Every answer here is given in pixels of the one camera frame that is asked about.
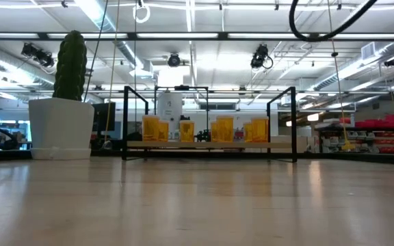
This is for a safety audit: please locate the white cylindrical tank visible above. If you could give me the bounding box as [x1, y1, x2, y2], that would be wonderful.
[157, 91, 184, 140]

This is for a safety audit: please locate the black background monitor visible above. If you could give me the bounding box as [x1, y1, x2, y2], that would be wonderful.
[92, 101, 116, 141]

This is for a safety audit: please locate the white plant pot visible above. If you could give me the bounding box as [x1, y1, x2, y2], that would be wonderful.
[28, 97, 96, 161]

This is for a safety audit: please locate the green cactus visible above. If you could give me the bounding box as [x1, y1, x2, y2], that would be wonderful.
[52, 29, 89, 103]

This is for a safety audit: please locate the grey air vent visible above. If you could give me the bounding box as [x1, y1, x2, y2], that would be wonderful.
[360, 41, 376, 61]

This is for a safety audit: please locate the rack of red bins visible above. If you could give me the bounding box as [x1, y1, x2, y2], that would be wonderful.
[315, 114, 394, 155]

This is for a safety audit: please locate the black background rack frame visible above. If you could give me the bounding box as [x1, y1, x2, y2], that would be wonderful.
[154, 84, 210, 141]

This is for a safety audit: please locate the wooden shelf black metal frame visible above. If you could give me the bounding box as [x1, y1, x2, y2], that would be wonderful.
[121, 85, 298, 163]

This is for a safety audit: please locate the hanging black cord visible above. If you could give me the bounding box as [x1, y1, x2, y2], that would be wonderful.
[83, 0, 109, 103]

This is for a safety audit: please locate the white cable ring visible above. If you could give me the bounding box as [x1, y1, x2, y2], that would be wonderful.
[131, 2, 152, 25]

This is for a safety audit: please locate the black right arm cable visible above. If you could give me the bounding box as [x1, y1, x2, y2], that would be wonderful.
[288, 0, 378, 42]

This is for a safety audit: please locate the black aluminium table frame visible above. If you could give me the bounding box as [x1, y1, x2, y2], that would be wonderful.
[0, 148, 394, 167]

